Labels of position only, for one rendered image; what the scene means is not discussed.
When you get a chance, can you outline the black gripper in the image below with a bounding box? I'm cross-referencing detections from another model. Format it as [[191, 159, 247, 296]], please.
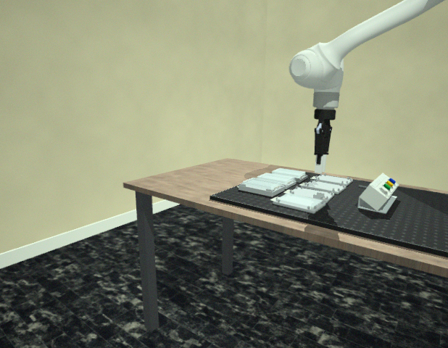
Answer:
[[314, 109, 336, 173]]

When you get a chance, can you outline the white button panel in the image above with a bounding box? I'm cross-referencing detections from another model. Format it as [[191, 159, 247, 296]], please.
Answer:
[[358, 173, 399, 214]]

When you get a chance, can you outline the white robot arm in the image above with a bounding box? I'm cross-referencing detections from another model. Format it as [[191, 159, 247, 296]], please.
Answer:
[[289, 0, 444, 109]]

